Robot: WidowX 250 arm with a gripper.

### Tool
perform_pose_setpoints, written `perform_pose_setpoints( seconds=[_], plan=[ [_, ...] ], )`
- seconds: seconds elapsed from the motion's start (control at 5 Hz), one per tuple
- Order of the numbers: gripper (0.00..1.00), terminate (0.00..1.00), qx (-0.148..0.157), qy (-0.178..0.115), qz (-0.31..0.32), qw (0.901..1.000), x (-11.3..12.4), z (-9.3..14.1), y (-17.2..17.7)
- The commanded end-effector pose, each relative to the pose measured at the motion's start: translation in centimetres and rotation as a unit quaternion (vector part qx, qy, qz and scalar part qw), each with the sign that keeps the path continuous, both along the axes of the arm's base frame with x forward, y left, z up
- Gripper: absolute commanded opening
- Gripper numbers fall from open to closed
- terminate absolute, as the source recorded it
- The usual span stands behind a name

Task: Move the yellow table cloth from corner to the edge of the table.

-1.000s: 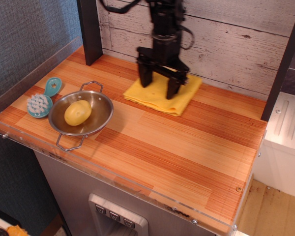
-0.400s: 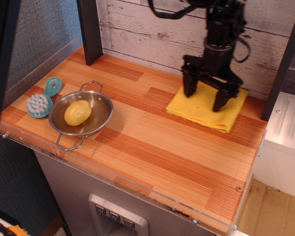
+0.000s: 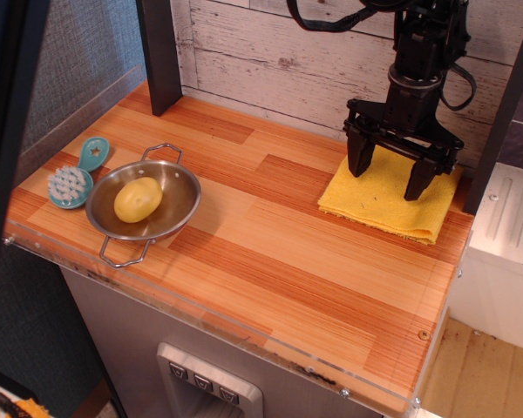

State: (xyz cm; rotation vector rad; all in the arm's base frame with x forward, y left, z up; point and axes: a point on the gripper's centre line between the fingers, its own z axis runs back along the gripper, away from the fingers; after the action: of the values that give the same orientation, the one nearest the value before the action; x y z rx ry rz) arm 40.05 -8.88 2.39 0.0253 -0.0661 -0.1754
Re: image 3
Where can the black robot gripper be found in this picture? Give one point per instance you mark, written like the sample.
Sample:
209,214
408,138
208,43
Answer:
404,123

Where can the yellow towel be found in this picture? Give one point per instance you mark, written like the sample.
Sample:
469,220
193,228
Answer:
376,198

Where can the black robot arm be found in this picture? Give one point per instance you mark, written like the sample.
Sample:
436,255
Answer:
429,38

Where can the white toy sink unit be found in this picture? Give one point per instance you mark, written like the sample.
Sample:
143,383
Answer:
488,293

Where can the yellow potato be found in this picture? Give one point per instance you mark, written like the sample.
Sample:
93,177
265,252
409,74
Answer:
138,199

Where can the silver dispenser panel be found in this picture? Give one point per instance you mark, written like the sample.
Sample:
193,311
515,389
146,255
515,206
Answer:
196,388

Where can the teal dish brush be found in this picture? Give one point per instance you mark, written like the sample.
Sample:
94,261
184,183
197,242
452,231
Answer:
70,186

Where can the yellow object bottom left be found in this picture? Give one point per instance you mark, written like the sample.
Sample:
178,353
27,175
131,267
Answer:
28,409

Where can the dark post right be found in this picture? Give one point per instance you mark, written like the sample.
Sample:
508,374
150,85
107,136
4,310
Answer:
500,127

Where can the dark post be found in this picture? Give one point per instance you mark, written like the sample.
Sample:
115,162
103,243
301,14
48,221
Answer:
160,52
500,127

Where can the steel bowl with handles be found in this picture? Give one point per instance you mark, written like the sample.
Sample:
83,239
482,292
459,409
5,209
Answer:
181,198

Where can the dark post left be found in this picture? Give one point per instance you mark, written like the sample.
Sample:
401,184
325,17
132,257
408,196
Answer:
160,52

